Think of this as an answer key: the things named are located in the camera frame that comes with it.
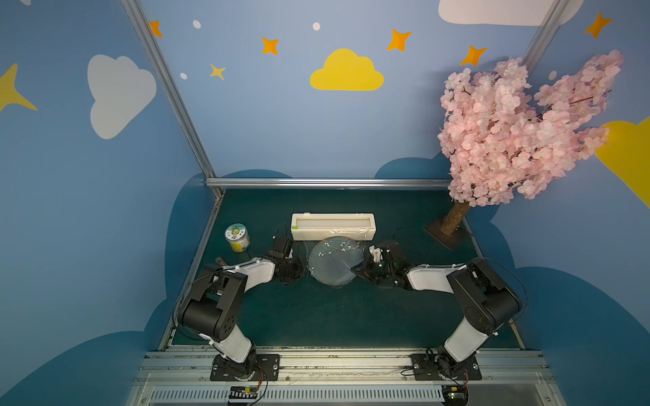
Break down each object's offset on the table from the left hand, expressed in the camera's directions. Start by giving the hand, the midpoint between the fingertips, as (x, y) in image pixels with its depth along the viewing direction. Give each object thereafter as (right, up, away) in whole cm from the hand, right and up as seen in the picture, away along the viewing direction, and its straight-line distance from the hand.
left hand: (308, 268), depth 95 cm
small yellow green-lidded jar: (-27, +13, +1) cm, 30 cm away
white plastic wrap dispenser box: (+5, +16, +4) cm, 17 cm away
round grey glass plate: (+9, +3, -1) cm, 9 cm away
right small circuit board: (+45, -33, -21) cm, 60 cm away
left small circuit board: (-17, -32, -22) cm, 42 cm away
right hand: (+17, +1, -3) cm, 17 cm away
